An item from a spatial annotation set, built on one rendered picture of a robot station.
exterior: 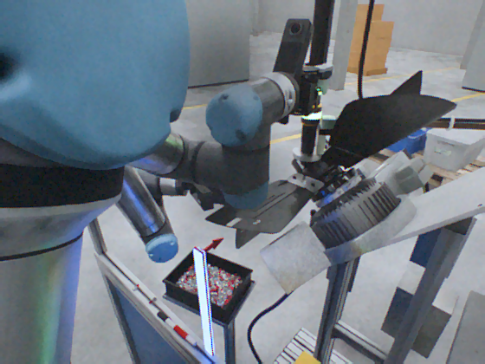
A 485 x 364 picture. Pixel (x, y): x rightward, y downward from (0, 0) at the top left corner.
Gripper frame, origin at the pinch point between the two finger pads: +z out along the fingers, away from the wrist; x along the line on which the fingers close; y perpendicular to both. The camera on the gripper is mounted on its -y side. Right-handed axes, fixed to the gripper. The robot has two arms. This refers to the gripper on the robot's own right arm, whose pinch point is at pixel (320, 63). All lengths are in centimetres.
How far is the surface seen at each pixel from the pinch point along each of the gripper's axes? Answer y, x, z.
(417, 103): 4.2, 20.4, -4.7
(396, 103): 4.0, 17.2, -7.1
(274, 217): 26.4, 1.6, -21.2
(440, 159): 126, 44, 270
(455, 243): 34.2, 35.7, 0.8
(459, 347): 61, 45, -3
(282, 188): 27.7, -2.8, -8.6
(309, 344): 140, 3, 27
